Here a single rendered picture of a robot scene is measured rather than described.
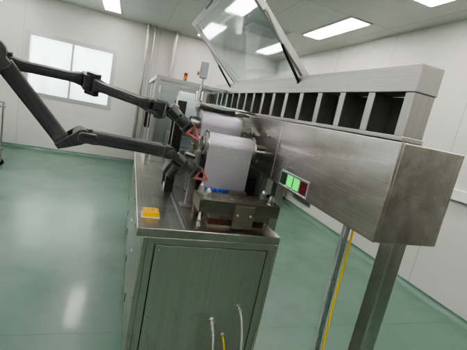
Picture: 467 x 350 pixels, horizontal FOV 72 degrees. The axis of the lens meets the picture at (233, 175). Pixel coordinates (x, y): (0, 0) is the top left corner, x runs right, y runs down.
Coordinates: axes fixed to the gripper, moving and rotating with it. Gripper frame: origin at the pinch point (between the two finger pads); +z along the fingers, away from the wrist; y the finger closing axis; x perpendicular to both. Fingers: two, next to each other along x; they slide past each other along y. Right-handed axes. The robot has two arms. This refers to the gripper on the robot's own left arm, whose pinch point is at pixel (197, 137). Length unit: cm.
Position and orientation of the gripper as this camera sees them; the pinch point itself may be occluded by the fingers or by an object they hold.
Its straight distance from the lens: 164.8
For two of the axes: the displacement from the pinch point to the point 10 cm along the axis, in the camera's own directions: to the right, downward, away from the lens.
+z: 6.2, 6.8, 3.9
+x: 7.4, -6.7, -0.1
